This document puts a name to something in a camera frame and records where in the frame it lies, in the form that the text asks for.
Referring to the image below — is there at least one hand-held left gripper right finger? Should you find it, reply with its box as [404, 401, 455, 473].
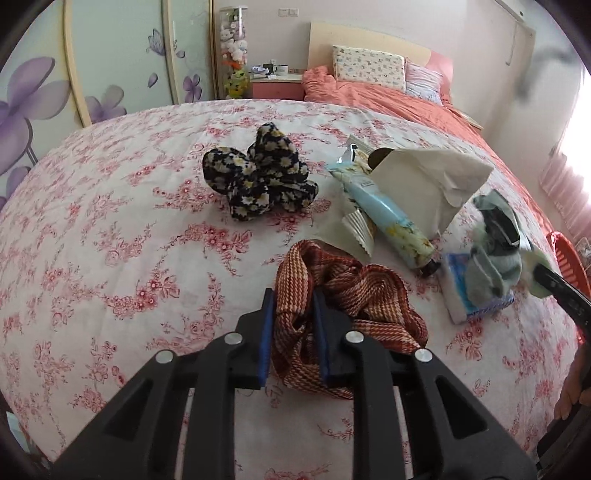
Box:
[313, 287, 539, 480]

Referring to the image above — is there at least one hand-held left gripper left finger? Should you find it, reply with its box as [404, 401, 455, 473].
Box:
[48, 287, 278, 480]

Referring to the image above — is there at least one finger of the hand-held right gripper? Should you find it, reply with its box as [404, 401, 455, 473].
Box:
[531, 263, 591, 320]

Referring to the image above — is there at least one red plastic basket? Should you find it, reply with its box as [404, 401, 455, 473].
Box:
[546, 231, 591, 296]

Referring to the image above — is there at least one red plaid scrunchie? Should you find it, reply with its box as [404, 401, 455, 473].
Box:
[270, 239, 429, 401]

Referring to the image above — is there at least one pale green sock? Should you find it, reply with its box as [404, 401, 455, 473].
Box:
[464, 190, 550, 308]

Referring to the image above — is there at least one person's right hand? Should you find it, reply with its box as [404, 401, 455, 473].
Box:
[554, 355, 591, 421]

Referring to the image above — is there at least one pink curtain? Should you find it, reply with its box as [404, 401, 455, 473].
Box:
[540, 148, 591, 232]

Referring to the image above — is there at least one blue white tissue pack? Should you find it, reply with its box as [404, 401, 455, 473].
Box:
[441, 251, 515, 325]

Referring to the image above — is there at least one light blue floral cream tube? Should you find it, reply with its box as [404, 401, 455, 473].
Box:
[329, 164, 446, 278]

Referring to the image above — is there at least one black floral scrunchie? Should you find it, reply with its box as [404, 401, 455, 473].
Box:
[202, 122, 320, 223]

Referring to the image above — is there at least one pink floral tablecloth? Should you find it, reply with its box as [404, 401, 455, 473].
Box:
[0, 99, 587, 480]

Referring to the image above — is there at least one pink striped pillow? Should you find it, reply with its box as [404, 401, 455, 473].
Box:
[405, 60, 444, 100]

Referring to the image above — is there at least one orange duvet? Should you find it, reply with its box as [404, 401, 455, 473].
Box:
[302, 65, 555, 232]

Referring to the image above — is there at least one green yellow plush toy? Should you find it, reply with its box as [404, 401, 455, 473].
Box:
[225, 69, 250, 99]

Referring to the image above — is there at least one floral print pillow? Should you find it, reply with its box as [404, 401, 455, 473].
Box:
[331, 45, 407, 90]

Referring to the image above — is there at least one clear tube of plush toys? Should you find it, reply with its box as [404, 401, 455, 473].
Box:
[218, 6, 250, 75]

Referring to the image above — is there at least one wardrobe with purple flower doors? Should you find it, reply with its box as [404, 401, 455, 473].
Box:
[0, 0, 218, 204]

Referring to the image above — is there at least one white wall pipe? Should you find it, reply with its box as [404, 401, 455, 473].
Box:
[494, 0, 536, 65]

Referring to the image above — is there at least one beige and pink bed frame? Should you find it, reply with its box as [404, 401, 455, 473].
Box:
[307, 21, 455, 100]

